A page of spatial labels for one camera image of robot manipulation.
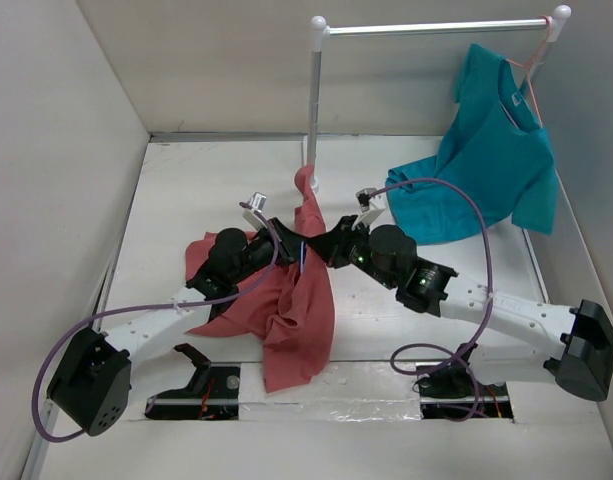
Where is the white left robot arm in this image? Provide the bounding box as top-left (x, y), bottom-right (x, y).
top-left (47, 218), bottom-right (307, 436)

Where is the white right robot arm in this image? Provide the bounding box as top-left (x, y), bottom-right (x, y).
top-left (308, 216), bottom-right (613, 402)

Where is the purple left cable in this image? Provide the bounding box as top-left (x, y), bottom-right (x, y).
top-left (31, 200), bottom-right (279, 443)

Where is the pink wire hanger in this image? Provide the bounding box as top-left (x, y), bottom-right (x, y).
top-left (507, 15), bottom-right (554, 128)

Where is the teal t shirt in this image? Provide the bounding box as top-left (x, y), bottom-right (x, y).
top-left (386, 44), bottom-right (558, 245)

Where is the white metal clothes rack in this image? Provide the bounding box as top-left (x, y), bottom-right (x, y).
top-left (304, 4), bottom-right (572, 166)

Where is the red t shirt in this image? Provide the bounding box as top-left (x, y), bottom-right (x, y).
top-left (184, 165), bottom-right (336, 396)

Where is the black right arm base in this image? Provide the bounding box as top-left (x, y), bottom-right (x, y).
top-left (412, 362), bottom-right (514, 421)

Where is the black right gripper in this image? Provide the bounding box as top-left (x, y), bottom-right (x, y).
top-left (309, 213), bottom-right (397, 289)

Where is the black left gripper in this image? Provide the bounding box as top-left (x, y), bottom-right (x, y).
top-left (230, 218), bottom-right (315, 285)

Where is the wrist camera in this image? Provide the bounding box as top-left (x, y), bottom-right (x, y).
top-left (240, 192), bottom-right (267, 230)
top-left (352, 187), bottom-right (387, 230)

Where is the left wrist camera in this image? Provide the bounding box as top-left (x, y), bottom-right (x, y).
top-left (240, 192), bottom-right (267, 230)

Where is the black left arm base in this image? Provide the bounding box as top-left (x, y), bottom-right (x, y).
top-left (144, 343), bottom-right (241, 421)

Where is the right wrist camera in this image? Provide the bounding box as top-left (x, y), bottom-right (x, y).
top-left (352, 187), bottom-right (387, 230)

